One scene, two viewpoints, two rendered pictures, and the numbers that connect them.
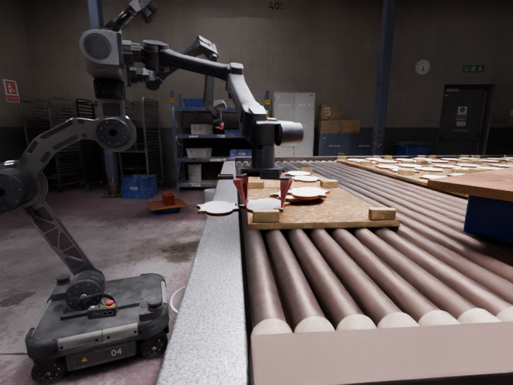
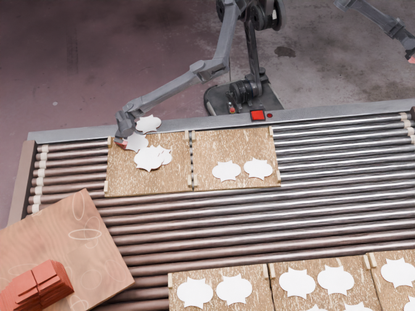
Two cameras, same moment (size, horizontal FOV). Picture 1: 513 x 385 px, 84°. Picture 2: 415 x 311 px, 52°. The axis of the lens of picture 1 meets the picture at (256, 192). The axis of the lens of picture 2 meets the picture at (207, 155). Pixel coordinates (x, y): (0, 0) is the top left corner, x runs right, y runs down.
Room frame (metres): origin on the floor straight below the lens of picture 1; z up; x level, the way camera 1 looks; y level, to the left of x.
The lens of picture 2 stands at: (1.15, -1.33, 2.67)
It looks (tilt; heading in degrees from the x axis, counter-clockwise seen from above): 55 degrees down; 92
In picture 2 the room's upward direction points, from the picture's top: 3 degrees counter-clockwise
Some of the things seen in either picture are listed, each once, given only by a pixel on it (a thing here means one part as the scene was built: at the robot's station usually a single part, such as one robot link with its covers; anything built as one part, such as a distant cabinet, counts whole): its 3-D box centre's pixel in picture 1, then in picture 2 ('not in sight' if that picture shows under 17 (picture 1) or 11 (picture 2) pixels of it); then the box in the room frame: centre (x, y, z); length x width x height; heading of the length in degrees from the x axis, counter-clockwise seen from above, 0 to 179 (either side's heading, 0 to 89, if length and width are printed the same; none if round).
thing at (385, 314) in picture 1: (278, 187); (230, 156); (1.22, -0.09, 0.90); 1.95 x 0.05 x 0.05; 5
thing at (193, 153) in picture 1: (199, 153); not in sight; (5.85, 1.15, 0.74); 0.44 x 0.36 x 0.20; 76
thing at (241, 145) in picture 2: (285, 180); (234, 158); (1.24, -0.13, 0.93); 0.41 x 0.35 x 0.02; 2
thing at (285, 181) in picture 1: (276, 189); (123, 140); (0.70, -0.05, 0.99); 0.07 x 0.07 x 0.09; 73
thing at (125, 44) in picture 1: (130, 52); not in sight; (1.25, 0.51, 1.45); 0.09 x 0.08 x 0.12; 20
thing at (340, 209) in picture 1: (304, 203); (149, 163); (0.82, -0.14, 0.93); 0.41 x 0.35 x 0.02; 4
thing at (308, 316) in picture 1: (255, 188); (227, 140); (1.22, 0.01, 0.90); 1.95 x 0.05 x 0.05; 5
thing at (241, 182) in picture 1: (250, 188); not in sight; (0.72, 0.02, 0.99); 0.07 x 0.07 x 0.09; 73
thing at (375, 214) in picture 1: (382, 214); (106, 187); (0.64, -0.29, 0.95); 0.06 x 0.02 x 0.03; 94
